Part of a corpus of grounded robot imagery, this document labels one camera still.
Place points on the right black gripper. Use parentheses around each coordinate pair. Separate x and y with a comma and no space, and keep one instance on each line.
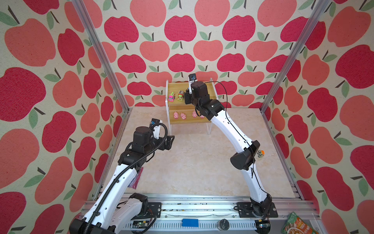
(188,96)

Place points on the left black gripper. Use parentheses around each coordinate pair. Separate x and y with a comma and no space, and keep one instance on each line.
(163,146)

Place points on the pink toy car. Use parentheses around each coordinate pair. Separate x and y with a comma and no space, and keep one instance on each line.
(171,97)

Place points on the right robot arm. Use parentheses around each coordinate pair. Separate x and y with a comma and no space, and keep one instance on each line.
(246,148)

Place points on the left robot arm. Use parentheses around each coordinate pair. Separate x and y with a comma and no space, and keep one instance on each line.
(105,217)

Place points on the purple snack bag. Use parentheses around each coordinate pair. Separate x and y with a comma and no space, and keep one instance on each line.
(135,181)

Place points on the green orange toy car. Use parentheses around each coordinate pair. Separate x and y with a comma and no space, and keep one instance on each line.
(260,153)

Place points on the round black knob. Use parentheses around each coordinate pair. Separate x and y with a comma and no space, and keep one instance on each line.
(223,225)

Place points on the green snack bag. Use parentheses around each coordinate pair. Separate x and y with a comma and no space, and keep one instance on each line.
(295,225)

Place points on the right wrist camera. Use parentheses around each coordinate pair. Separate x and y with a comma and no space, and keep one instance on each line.
(192,77)

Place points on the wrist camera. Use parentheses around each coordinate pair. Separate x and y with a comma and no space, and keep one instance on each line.
(154,122)
(192,77)

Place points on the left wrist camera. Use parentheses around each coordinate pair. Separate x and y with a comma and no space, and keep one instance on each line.
(154,122)

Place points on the wooden two-tier shelf white frame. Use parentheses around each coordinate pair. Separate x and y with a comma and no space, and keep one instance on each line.
(181,107)

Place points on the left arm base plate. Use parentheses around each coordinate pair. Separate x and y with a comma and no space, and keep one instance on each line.
(153,209)

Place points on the blue block on rail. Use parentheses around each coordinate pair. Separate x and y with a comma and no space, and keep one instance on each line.
(191,223)

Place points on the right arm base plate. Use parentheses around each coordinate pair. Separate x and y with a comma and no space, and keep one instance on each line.
(255,210)

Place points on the left aluminium frame post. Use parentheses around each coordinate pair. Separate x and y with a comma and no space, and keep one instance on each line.
(100,51)

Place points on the aluminium frame post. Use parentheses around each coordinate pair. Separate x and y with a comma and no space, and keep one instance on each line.
(311,23)
(100,51)

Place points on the right aluminium frame post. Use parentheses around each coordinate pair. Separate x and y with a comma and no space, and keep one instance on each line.
(311,23)

